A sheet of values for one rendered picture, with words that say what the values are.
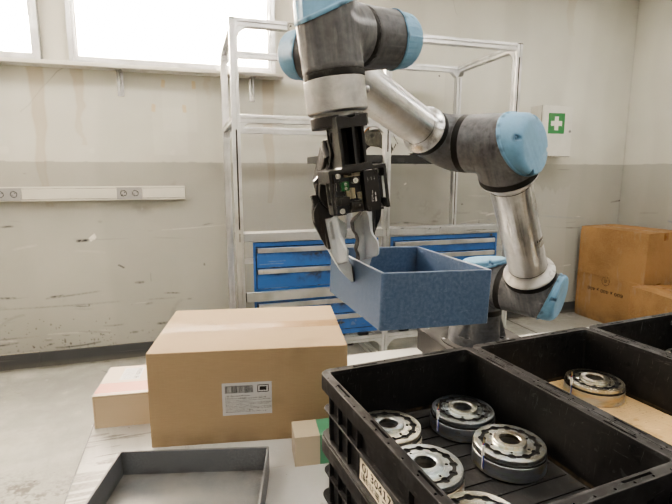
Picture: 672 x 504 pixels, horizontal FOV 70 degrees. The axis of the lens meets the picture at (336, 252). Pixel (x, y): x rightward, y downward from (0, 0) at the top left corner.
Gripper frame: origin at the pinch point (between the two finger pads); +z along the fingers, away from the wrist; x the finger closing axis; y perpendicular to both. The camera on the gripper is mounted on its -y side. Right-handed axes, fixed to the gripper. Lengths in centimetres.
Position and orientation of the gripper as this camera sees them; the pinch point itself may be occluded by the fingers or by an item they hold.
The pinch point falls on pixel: (353, 269)
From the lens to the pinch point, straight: 64.7
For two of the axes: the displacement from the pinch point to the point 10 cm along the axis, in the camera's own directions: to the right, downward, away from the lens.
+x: 9.6, -1.8, 2.3
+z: 1.3, 9.7, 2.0
